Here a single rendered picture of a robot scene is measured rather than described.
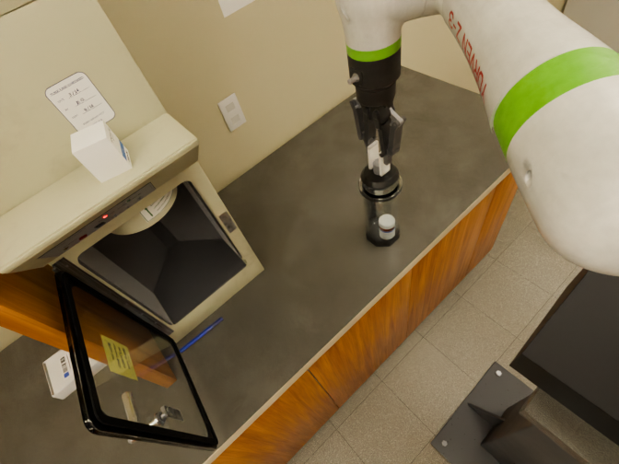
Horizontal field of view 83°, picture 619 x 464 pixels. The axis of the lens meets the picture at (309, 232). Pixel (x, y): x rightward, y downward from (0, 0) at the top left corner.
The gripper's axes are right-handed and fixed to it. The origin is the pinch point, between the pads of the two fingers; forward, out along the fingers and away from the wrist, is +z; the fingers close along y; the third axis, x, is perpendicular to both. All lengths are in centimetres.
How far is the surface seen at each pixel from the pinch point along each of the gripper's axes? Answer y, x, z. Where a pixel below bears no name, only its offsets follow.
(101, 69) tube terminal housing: -17, -38, -37
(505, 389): 53, 18, 123
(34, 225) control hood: -10, -59, -26
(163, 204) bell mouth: -19.5, -43.6, -8.6
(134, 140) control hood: -15, -41, -26
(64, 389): -26, -94, 27
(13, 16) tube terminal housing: -17, -43, -46
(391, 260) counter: 8.1, -5.2, 30.6
